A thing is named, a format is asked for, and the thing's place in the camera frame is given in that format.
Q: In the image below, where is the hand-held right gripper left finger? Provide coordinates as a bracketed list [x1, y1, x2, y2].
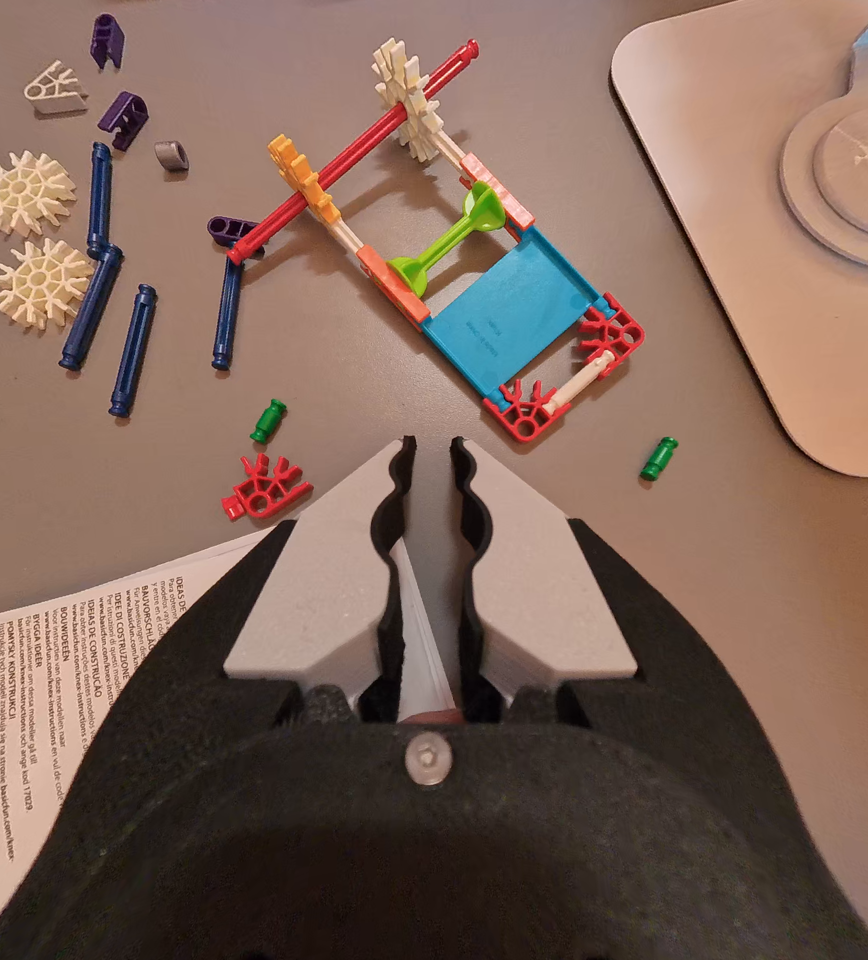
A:
[222, 435, 417, 714]

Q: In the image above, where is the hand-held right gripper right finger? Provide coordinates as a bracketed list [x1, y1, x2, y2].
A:
[450, 437, 639, 712]

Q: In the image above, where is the short green toy rod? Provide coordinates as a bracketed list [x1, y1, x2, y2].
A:
[248, 398, 290, 444]
[638, 436, 681, 483]

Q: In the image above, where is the colourful toy construction model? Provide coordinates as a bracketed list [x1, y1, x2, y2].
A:
[266, 37, 647, 445]

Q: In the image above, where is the blue toy rod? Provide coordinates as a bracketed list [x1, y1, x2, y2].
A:
[108, 283, 158, 420]
[211, 258, 246, 372]
[58, 243, 125, 372]
[86, 141, 115, 253]

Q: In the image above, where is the instruction leaflet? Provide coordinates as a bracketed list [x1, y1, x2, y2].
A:
[0, 525, 458, 954]

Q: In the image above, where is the purple clip connector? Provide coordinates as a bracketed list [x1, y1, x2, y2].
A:
[90, 13, 126, 71]
[206, 216, 264, 250]
[96, 90, 150, 150]

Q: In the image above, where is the white snowflake connector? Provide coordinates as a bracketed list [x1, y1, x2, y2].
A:
[0, 238, 97, 331]
[0, 150, 78, 238]

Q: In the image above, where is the grey fan connector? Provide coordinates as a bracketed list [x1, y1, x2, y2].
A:
[23, 61, 90, 120]

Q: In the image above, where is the red fan connector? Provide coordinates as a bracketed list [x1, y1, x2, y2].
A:
[221, 452, 314, 523]

